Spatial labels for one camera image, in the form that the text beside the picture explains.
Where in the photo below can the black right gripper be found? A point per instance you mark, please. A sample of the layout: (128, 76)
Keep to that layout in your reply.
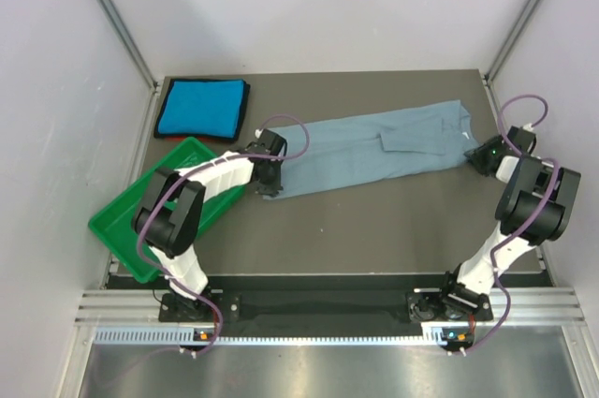
(475, 155)

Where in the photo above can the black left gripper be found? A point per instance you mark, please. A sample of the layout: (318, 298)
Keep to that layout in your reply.
(275, 187)

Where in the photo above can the light blue t-shirt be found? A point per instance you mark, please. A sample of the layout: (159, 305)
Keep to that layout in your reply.
(373, 147)

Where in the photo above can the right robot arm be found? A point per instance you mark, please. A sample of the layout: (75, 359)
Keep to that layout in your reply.
(535, 207)

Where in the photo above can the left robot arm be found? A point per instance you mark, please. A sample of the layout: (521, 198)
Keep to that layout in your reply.
(168, 215)

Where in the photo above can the folded bright blue t-shirt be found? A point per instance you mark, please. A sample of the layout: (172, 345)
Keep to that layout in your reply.
(201, 107)

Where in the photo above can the green plastic tray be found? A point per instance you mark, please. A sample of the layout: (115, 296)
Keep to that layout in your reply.
(112, 225)

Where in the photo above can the aluminium frame rail front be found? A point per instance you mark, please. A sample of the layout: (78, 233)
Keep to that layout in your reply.
(536, 306)

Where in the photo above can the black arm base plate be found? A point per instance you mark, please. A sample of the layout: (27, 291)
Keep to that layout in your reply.
(388, 304)

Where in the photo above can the right aluminium corner post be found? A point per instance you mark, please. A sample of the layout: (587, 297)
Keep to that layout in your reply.
(511, 39)

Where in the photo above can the aluminium corner post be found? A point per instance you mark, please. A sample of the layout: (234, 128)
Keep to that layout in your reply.
(120, 29)
(511, 39)

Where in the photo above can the left aluminium corner post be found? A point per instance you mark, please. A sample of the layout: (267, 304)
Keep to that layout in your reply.
(120, 29)

